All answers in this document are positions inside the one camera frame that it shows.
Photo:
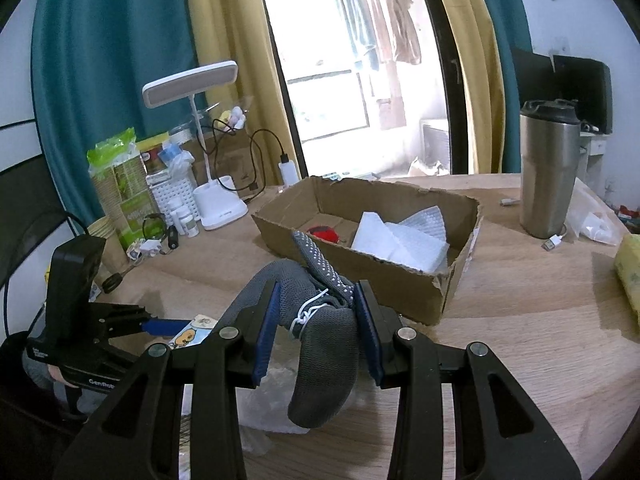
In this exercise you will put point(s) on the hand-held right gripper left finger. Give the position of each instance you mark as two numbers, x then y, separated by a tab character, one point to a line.
265	340

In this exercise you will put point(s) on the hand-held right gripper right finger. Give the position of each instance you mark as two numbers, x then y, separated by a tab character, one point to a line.
367	340

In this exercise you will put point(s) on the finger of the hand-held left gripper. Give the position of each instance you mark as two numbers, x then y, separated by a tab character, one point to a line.
165	326

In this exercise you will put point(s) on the grey dotted sock pair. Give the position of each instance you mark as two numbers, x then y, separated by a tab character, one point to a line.
325	360

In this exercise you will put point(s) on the brown cardboard box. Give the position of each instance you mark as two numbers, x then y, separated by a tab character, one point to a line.
400	285

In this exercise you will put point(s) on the small red soft item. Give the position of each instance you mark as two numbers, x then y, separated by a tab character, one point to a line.
324	234

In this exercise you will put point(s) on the person's left hand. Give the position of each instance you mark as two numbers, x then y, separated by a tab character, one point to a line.
61	376

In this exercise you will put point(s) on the cartoon sticker card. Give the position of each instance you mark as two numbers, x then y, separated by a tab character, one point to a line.
192	335

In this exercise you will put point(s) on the black car key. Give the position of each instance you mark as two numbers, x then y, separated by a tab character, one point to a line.
113	282

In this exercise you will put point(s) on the small white pill bottle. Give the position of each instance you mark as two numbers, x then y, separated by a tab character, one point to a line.
190	225
176	212

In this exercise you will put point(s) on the green snack packet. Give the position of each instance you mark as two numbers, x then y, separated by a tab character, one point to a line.
122	190

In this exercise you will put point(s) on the white desk lamp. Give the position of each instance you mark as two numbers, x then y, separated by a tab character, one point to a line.
220	210

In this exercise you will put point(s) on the white perforated basket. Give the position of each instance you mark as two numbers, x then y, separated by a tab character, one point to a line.
175	192

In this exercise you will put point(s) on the blue white plastic pack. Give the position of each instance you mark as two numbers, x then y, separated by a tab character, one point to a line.
176	160

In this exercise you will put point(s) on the white charger plug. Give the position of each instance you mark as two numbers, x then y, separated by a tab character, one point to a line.
289	172

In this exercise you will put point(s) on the brown paper bag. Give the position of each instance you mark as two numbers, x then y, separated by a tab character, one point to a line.
235	160

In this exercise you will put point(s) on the outdoor air conditioner unit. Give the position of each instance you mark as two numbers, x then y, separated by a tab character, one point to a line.
436	145

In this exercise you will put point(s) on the small yellow white toy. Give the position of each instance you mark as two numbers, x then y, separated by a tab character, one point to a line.
234	117

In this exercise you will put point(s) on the teal curtain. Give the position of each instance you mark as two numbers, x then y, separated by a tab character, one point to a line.
100	60
510	25

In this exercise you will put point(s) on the stainless steel tumbler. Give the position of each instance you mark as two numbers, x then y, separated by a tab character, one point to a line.
547	175

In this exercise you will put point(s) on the clear plastic bag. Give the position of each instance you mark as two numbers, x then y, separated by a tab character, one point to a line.
597	220

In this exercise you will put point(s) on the white side desk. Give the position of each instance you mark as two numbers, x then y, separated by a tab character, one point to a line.
595	152

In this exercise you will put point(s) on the yellow curtain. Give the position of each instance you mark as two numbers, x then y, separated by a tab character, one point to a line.
470	60
230	20

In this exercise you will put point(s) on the black monitor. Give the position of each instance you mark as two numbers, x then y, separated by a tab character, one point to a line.
590	90
530	75

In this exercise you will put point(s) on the hanging blue garment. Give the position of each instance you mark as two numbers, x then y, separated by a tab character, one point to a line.
357	25

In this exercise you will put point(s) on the hanging brown garment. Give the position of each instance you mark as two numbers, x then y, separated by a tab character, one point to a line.
400	25

